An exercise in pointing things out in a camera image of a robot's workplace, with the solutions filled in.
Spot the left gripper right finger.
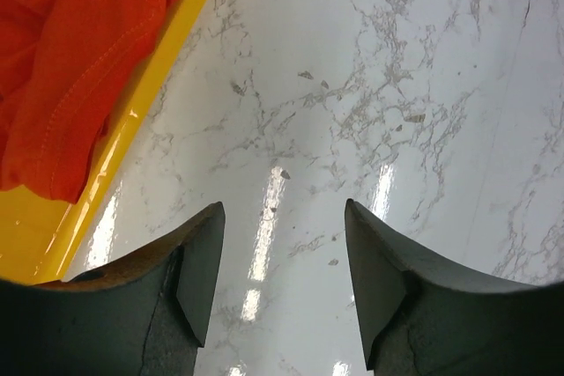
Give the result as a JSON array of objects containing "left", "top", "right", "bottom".
[{"left": 345, "top": 200, "right": 563, "bottom": 375}]

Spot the orange t-shirt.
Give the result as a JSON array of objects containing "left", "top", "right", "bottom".
[{"left": 1, "top": 0, "right": 175, "bottom": 203}]

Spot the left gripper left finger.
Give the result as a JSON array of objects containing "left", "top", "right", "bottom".
[{"left": 1, "top": 203, "right": 226, "bottom": 375}]

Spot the yellow plastic tray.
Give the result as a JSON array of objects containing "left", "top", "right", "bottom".
[{"left": 1, "top": 0, "right": 206, "bottom": 285}]

